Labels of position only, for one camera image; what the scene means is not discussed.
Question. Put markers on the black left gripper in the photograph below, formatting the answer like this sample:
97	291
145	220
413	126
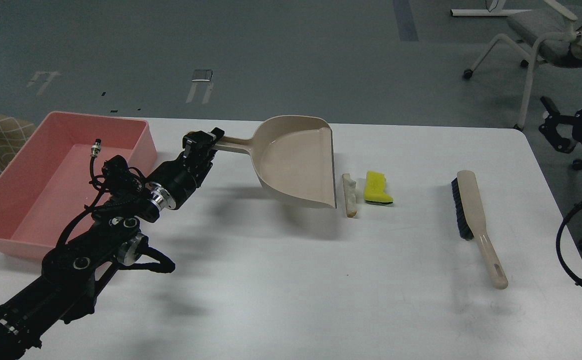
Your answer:
176	180

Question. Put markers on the beige plastic dustpan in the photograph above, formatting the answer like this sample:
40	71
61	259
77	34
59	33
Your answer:
293	158

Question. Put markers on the white bread slice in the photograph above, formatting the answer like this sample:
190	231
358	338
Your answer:
349	189

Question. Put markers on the beige hand brush black bristles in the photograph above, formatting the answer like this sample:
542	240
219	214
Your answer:
472	224

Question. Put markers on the yellow sponge piece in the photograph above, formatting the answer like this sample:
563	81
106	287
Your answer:
374	190

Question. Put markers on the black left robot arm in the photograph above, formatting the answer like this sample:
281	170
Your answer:
103	239

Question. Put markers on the pink plastic bin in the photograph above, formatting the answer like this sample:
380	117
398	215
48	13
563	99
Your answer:
47	183

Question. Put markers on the white desk base bar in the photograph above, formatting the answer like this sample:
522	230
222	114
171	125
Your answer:
484	13

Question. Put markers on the white frame grey chair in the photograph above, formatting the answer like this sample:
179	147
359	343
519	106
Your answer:
549	35

